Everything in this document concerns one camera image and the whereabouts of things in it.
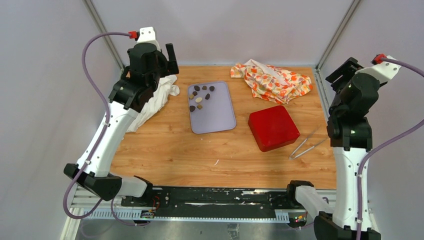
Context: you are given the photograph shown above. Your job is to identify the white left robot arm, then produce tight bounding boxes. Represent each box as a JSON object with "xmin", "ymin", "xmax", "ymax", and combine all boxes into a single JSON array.
[{"xmin": 63, "ymin": 27, "xmax": 179, "ymax": 207}]

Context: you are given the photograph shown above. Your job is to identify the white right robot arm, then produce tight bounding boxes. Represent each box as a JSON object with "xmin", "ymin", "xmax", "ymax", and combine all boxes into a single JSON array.
[{"xmin": 253, "ymin": 54, "xmax": 400, "ymax": 240}]

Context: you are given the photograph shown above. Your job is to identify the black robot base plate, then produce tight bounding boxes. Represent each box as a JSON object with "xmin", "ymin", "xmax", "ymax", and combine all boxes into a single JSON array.
[{"xmin": 120, "ymin": 186, "xmax": 306, "ymax": 220}]

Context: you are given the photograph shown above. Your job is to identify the metal tweezers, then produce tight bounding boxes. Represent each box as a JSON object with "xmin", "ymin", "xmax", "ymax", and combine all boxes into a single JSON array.
[{"xmin": 288, "ymin": 125, "xmax": 329, "ymax": 162}]

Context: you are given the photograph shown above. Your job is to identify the floral orange cloth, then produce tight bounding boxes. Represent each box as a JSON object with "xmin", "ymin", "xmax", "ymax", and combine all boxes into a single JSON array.
[{"xmin": 230, "ymin": 59, "xmax": 313, "ymax": 105}]

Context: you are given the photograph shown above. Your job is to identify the white crumpled cloth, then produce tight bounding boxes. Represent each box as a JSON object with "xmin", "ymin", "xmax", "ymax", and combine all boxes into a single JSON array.
[{"xmin": 126, "ymin": 75, "xmax": 180, "ymax": 133}]

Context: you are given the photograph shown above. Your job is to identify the lavender plastic tray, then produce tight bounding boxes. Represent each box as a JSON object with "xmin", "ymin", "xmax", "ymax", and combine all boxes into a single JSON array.
[{"xmin": 187, "ymin": 81, "xmax": 237, "ymax": 134}]

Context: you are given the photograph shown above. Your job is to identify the red box lid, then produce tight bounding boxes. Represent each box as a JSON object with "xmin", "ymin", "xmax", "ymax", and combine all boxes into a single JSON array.
[{"xmin": 247, "ymin": 105, "xmax": 300, "ymax": 152}]

